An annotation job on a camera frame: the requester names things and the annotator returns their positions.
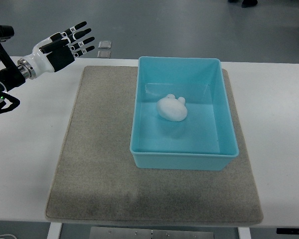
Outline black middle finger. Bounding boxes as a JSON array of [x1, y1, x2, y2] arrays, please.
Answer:
[[64, 28, 91, 42]]

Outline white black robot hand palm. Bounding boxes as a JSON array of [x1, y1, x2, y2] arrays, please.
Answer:
[[24, 42, 75, 78]]

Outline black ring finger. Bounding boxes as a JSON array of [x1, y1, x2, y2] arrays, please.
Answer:
[[69, 37, 95, 50]]

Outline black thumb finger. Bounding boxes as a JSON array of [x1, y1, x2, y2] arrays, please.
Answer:
[[39, 39, 67, 54]]

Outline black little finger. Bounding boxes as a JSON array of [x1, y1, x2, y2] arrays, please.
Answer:
[[72, 46, 95, 58]]

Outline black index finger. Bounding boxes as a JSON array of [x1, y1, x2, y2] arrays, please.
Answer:
[[50, 21, 87, 41]]

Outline white plush toy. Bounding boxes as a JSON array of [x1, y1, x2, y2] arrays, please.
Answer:
[[156, 94, 188, 122]]

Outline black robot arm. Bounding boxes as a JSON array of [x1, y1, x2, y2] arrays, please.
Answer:
[[0, 21, 95, 114]]

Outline blue plastic box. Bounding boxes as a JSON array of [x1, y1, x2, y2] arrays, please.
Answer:
[[130, 56, 239, 171]]

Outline upper floor socket plate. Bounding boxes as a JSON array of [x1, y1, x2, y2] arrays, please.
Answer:
[[98, 40, 112, 49]]

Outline floor socket plate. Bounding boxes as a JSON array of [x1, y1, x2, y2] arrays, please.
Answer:
[[97, 50, 111, 59], [98, 40, 112, 49]]

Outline lower floor socket plate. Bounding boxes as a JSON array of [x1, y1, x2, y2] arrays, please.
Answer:
[[97, 50, 111, 59]]

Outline grey felt mat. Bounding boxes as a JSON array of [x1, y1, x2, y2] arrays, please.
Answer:
[[45, 66, 263, 226]]

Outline dark shoes at top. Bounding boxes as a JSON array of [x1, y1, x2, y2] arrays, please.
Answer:
[[227, 0, 258, 8]]

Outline black table control panel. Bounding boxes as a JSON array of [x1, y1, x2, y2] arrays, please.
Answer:
[[276, 228, 299, 235]]

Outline metal table base plate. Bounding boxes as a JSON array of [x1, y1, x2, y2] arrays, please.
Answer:
[[89, 227, 214, 239]]

